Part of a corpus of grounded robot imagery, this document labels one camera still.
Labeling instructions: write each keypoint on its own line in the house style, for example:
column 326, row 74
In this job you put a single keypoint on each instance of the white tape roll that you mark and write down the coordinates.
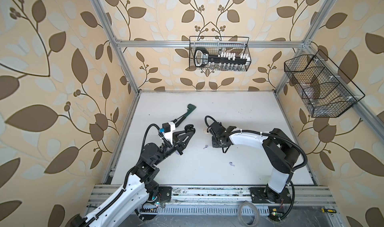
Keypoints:
column 248, row 215

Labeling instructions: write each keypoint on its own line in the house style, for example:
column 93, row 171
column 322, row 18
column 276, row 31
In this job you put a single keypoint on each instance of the back wire basket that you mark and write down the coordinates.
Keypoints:
column 232, row 44

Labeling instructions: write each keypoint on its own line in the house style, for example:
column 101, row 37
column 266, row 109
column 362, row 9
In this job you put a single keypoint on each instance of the black round charging case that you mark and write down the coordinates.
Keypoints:
column 190, row 128

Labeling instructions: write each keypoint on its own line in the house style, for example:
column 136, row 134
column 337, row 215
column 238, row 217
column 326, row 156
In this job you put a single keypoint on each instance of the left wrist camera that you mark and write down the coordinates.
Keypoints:
column 167, row 131

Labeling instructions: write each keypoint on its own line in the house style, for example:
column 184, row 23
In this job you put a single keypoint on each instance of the right wire basket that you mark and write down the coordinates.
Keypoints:
column 325, row 89

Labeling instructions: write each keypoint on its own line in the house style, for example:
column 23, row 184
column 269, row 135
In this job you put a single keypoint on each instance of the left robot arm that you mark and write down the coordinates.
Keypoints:
column 139, row 186

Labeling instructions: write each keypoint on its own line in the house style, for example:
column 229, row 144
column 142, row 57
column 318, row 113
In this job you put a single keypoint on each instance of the black tool in basket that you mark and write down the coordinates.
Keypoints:
column 203, row 58

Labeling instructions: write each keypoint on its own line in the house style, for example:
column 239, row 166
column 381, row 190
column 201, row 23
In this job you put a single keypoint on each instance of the wire basket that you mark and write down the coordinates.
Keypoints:
column 325, row 89
column 232, row 44

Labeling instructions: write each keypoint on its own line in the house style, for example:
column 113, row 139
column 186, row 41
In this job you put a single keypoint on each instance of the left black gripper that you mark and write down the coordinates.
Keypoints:
column 177, row 141

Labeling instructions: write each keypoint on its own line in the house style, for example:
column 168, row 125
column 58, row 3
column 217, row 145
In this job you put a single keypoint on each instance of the small yellow screwdriver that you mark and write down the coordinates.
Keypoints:
column 328, row 210

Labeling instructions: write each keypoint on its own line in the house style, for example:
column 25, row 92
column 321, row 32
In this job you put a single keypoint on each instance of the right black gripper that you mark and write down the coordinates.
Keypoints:
column 214, row 145

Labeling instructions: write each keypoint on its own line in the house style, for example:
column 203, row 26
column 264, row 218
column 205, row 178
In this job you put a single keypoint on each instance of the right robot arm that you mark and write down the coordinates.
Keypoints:
column 284, row 154

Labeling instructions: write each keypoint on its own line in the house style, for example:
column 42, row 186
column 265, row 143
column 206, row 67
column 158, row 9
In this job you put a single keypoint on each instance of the green pipe wrench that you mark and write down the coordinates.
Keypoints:
column 190, row 109

